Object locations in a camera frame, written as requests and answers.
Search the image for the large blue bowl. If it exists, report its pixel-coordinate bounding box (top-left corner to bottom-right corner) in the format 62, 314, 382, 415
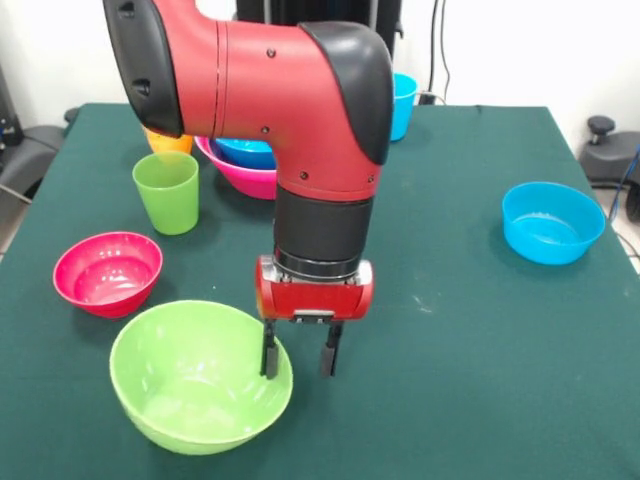
213, 138, 278, 171

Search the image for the grey pedestal foot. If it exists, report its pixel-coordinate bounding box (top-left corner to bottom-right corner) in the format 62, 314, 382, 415
0, 107, 81, 201
579, 115, 640, 187

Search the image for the dark green tablecloth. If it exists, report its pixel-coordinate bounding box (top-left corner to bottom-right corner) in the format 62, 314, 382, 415
0, 102, 640, 480

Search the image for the orange cup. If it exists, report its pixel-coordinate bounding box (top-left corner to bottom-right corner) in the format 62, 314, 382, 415
143, 128, 195, 155

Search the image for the small translucent blue bowl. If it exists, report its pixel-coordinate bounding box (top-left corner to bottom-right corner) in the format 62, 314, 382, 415
501, 181, 607, 266

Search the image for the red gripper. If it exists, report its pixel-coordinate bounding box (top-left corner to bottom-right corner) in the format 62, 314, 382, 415
255, 255, 375, 381

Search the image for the green bowl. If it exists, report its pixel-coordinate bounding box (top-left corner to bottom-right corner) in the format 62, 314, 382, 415
109, 299, 294, 456

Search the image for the blue cup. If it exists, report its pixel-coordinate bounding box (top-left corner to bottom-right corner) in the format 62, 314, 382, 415
389, 72, 419, 142

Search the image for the black hanging cable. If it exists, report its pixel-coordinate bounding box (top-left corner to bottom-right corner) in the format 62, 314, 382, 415
418, 0, 453, 106

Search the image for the large pink bowl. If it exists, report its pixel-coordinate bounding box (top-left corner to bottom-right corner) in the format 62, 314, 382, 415
194, 134, 279, 201

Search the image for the green cup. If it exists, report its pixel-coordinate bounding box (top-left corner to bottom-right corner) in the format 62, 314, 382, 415
131, 151, 201, 236

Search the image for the small pink bowl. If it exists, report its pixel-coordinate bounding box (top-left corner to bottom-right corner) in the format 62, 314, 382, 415
52, 231, 164, 319

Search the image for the blue cable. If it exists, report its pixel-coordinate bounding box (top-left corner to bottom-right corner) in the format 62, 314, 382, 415
607, 144, 640, 224

